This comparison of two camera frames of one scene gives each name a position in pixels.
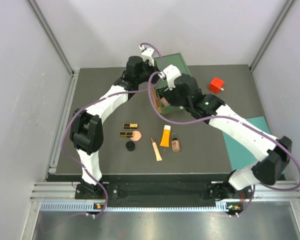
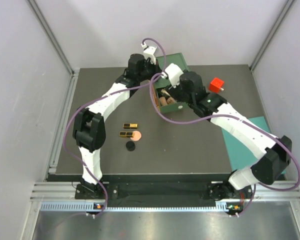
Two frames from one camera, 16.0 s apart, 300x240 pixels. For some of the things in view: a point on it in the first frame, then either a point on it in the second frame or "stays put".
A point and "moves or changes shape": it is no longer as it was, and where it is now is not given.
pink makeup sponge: [137, 136] stays put
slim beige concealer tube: [157, 155] moves or changes shape
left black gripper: [152, 69] stays put
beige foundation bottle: [164, 102] stays put
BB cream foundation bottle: [175, 143] moves or changes shape
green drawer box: [176, 59] stays put
